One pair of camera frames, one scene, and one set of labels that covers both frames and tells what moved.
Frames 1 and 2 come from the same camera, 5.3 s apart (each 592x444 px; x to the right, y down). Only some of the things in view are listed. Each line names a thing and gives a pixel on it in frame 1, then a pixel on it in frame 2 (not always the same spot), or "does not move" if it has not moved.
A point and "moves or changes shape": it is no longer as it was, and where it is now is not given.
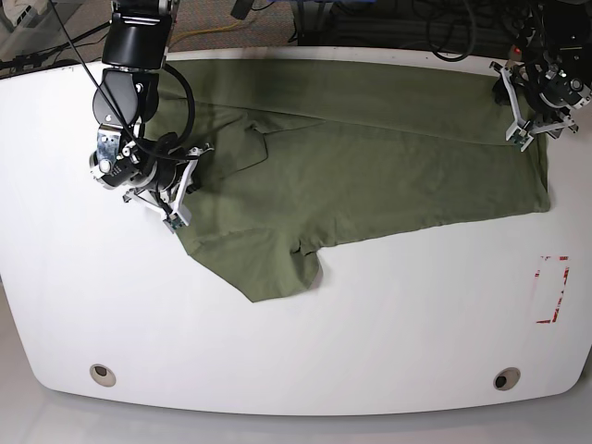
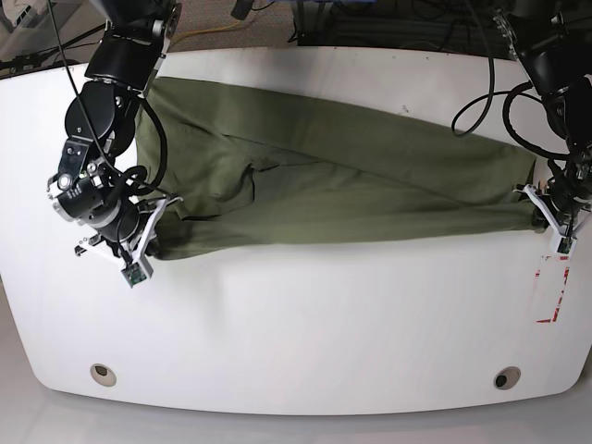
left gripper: [155, 173] to [109, 204]
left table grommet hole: [103, 375] does not move
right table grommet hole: [506, 378] does not move
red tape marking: [565, 278] does not move
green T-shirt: [291, 153] moves or changes shape
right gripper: [540, 98] to [563, 197]
